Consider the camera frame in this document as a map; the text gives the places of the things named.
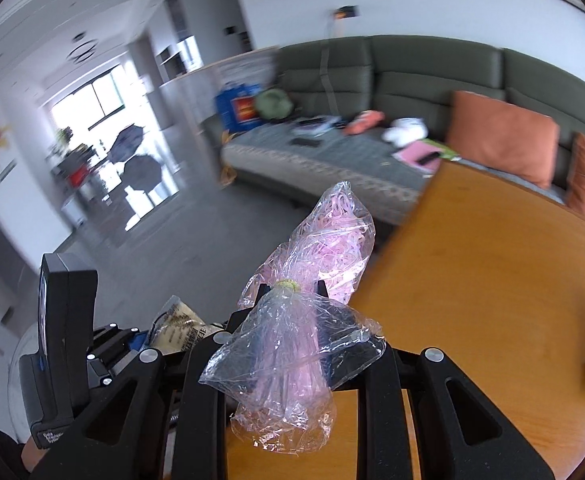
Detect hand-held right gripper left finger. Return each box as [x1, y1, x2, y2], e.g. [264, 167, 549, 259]
[32, 282, 274, 480]

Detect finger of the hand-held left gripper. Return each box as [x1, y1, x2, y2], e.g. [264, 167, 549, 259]
[86, 350, 142, 392]
[92, 323, 148, 354]

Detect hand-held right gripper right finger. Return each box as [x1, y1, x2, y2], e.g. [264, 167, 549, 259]
[315, 280, 556, 480]

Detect beige printed snack wrapper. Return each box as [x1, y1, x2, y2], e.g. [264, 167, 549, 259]
[149, 294, 224, 357]

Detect clear bag of pink strips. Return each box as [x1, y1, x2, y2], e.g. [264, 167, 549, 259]
[200, 181, 388, 455]

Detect person's left forearm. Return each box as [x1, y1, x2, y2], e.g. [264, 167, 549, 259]
[0, 429, 29, 480]

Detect person's left hand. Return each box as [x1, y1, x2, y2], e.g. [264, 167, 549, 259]
[20, 441, 51, 474]

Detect grey open umbrella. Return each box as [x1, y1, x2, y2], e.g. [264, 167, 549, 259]
[122, 154, 161, 192]

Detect cluttered shelf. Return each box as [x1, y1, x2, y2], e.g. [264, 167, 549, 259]
[49, 129, 109, 202]

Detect grey sofa mat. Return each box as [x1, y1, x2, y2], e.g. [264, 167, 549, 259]
[221, 122, 568, 226]

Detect dark blue open umbrella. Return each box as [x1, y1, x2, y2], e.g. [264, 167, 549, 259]
[109, 123, 146, 164]

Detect stack of booklets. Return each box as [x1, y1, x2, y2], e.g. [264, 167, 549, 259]
[292, 115, 346, 137]

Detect blue shopping bag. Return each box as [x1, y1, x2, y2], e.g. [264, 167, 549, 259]
[215, 81, 264, 131]

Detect green round cushion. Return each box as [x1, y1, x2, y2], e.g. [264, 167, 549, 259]
[254, 88, 294, 122]

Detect pink book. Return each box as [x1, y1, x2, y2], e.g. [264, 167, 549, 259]
[391, 140, 444, 174]

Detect orange pink toy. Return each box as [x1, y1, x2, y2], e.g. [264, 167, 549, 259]
[343, 109, 386, 136]

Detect white plush toy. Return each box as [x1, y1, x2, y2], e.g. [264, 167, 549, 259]
[382, 117, 429, 146]

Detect large orange cushion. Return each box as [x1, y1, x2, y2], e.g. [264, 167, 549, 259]
[445, 90, 561, 190]

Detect round ceiling light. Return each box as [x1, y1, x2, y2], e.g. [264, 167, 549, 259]
[69, 32, 96, 64]

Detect grey-green sofa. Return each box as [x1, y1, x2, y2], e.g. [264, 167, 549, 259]
[200, 35, 585, 238]

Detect yellow cable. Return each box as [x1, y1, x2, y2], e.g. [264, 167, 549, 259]
[216, 131, 239, 187]

